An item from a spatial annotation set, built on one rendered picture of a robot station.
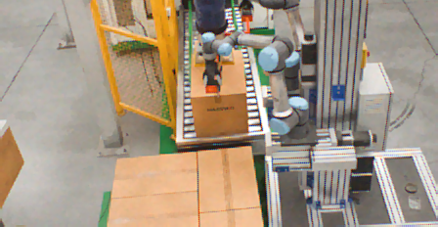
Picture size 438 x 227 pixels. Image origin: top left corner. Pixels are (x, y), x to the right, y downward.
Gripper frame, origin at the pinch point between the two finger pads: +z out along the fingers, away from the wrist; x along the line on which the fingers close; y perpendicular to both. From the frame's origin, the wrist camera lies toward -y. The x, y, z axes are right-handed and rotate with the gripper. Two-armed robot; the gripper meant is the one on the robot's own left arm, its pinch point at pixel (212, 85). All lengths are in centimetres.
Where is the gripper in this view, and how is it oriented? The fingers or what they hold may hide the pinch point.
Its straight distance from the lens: 318.5
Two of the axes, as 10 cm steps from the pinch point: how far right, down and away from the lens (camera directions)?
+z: 0.7, 7.9, 6.0
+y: 0.0, -6.0, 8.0
